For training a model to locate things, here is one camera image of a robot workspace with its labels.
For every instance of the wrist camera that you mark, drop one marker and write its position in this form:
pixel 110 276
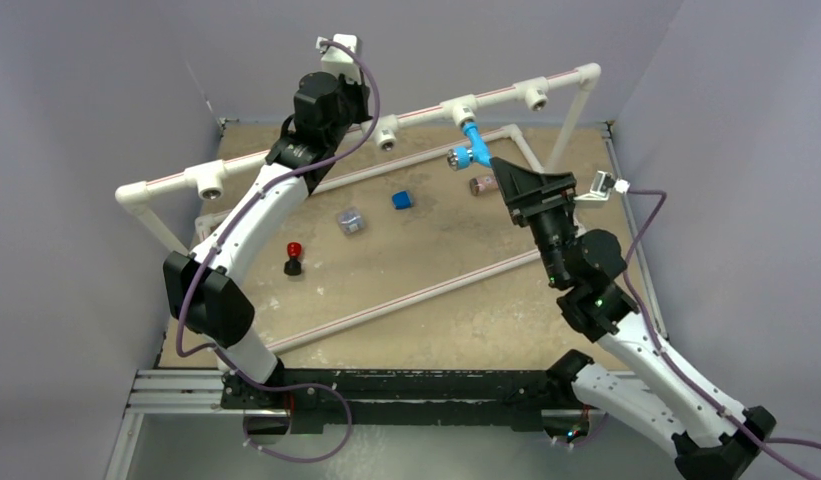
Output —
pixel 336 62
pixel 603 186

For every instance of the red black stamp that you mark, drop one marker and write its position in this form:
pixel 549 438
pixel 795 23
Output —
pixel 293 266

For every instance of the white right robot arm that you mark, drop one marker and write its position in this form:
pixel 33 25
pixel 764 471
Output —
pixel 707 433

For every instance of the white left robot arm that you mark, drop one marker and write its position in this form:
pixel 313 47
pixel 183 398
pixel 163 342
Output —
pixel 204 286

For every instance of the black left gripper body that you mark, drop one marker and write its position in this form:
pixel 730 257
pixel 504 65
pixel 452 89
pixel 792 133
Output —
pixel 354 107

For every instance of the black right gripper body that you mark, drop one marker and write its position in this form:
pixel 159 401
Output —
pixel 552 230

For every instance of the pink capped candy bottle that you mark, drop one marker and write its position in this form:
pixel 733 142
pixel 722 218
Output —
pixel 482 185

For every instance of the blue water faucet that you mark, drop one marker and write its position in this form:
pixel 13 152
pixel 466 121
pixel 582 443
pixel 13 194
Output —
pixel 461 157

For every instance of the blue rectangular box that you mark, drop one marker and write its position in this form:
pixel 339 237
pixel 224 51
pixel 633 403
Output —
pixel 402 200

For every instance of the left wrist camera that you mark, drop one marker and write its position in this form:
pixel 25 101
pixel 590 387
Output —
pixel 336 62

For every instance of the clear box of clips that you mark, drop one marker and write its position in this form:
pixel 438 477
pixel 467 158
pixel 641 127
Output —
pixel 351 221

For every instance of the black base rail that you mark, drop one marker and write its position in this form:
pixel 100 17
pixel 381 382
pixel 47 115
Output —
pixel 521 400

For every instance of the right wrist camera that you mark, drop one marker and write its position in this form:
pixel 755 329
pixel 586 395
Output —
pixel 603 186

